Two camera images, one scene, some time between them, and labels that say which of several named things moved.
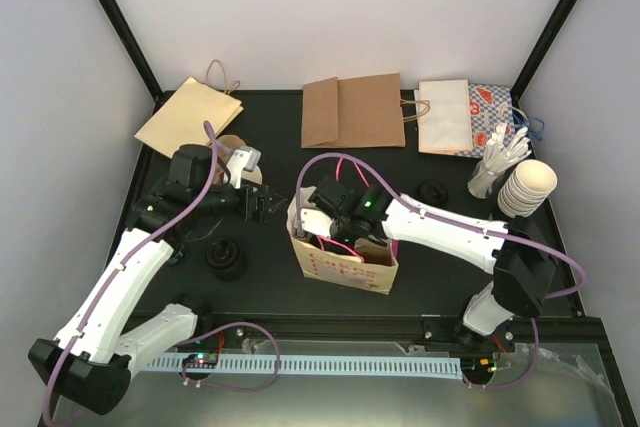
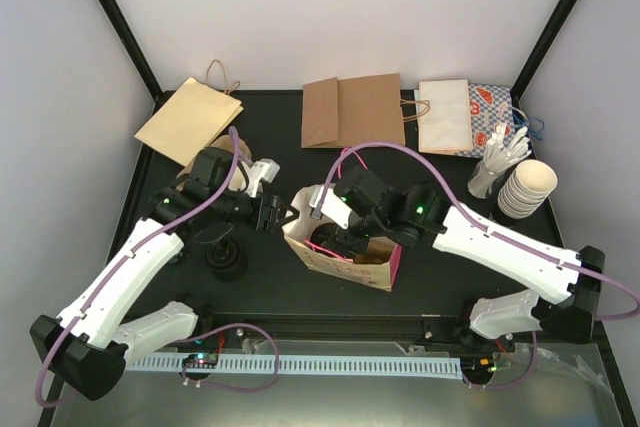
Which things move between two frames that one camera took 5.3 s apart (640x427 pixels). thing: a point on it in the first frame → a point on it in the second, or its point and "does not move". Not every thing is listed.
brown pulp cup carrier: [223, 158] → [239, 179]
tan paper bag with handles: [180, 119] does not move
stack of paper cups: [528, 186] does not move
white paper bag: [442, 109] does not move
